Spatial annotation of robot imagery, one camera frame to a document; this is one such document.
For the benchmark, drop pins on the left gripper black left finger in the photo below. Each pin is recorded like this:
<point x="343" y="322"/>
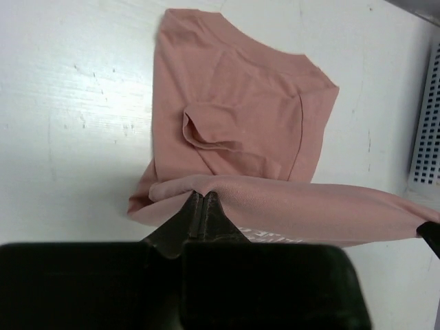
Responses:
<point x="110" y="285"/>

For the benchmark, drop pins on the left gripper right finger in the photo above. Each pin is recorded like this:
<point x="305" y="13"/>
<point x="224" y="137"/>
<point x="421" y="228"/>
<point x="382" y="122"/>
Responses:
<point x="229" y="282"/>

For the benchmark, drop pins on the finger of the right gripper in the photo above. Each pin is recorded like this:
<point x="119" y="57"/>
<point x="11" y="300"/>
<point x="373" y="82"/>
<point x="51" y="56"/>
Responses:
<point x="430" y="233"/>

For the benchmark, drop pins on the pink t shirt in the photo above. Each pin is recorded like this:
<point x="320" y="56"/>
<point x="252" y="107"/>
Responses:
<point x="244" y="120"/>

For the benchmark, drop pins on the white plastic basket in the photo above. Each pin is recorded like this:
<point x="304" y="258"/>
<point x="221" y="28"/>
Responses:
<point x="424" y="169"/>

